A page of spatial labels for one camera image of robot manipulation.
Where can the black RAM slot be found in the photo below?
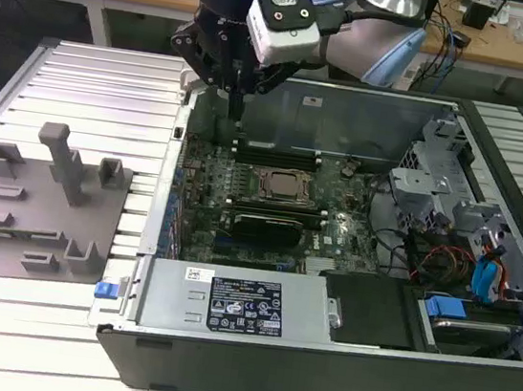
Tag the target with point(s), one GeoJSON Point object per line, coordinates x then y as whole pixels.
{"type": "Point", "coordinates": [277, 163]}
{"type": "Point", "coordinates": [274, 205]}
{"type": "Point", "coordinates": [278, 213]}
{"type": "Point", "coordinates": [278, 155]}

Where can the black open PC case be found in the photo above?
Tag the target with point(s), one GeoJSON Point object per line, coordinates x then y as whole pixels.
{"type": "Point", "coordinates": [314, 381]}

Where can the CPU socket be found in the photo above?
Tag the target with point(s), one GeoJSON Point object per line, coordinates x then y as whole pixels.
{"type": "Point", "coordinates": [256, 190]}

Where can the blue case latch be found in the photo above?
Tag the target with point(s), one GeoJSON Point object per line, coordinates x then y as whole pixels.
{"type": "Point", "coordinates": [104, 291]}

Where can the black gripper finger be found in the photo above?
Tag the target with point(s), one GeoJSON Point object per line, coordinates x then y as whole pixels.
{"type": "Point", "coordinates": [277, 74]}
{"type": "Point", "coordinates": [190, 44]}

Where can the silver CPU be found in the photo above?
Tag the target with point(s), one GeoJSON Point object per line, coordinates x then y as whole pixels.
{"type": "Point", "coordinates": [283, 184]}

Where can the grey parts rack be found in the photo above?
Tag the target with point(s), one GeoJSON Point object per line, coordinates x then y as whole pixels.
{"type": "Point", "coordinates": [46, 215]}

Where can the silver chipset heatsink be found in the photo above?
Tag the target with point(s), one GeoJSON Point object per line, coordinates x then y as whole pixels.
{"type": "Point", "coordinates": [319, 267]}

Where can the small black box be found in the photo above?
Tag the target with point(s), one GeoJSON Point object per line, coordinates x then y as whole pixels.
{"type": "Point", "coordinates": [478, 14]}

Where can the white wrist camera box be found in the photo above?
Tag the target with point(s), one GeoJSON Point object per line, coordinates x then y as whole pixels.
{"type": "Point", "coordinates": [283, 44]}

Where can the grey metal drive cage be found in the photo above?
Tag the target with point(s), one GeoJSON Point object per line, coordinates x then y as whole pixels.
{"type": "Point", "coordinates": [429, 184]}

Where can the black graphics card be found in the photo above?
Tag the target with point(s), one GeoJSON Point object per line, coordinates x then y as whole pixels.
{"type": "Point", "coordinates": [266, 232]}

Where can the disk drive with blue carrier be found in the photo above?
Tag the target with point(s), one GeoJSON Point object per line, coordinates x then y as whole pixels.
{"type": "Point", "coordinates": [461, 328]}

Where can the black power supply label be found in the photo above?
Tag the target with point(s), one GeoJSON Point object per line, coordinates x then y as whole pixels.
{"type": "Point", "coordinates": [247, 307]}

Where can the black drive bay cover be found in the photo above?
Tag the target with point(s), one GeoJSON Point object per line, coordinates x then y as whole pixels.
{"type": "Point", "coordinates": [367, 310]}

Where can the silver power supply unit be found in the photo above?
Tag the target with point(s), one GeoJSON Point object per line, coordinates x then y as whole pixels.
{"type": "Point", "coordinates": [170, 299]}

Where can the green motherboard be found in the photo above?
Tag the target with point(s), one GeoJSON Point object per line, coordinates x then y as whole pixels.
{"type": "Point", "coordinates": [356, 246]}

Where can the round coin battery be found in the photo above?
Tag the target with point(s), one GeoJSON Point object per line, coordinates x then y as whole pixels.
{"type": "Point", "coordinates": [347, 170]}

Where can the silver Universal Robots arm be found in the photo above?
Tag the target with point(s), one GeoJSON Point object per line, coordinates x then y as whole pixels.
{"type": "Point", "coordinates": [373, 41]}

